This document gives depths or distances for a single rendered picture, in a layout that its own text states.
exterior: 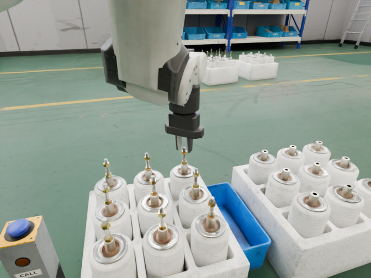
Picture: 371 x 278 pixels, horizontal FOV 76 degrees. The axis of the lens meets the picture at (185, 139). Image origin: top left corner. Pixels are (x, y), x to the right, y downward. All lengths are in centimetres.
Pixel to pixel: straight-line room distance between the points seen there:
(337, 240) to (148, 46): 69
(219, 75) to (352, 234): 223
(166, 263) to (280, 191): 41
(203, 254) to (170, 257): 9
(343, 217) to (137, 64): 70
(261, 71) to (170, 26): 284
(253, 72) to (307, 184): 229
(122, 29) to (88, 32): 521
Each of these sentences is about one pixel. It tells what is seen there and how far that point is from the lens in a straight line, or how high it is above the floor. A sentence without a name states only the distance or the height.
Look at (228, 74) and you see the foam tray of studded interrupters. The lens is 284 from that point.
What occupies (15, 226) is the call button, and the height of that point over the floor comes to 33.
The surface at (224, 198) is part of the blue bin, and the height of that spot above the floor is 4.
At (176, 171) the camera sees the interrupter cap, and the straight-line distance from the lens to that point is 79.
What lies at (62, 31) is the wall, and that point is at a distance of 554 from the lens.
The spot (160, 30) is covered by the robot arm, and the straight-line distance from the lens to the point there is 29.
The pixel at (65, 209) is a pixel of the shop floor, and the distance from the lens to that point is 113.
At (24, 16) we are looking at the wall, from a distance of 564.
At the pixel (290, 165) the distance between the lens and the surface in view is 94.
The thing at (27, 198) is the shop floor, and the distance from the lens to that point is 127.
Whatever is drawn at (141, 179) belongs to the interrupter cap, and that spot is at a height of 25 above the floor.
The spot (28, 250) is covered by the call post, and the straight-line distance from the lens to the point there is 62.
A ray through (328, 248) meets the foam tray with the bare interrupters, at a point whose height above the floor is 15.
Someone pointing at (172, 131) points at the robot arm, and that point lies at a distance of 70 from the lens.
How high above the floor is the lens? 71
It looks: 28 degrees down
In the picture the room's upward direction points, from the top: straight up
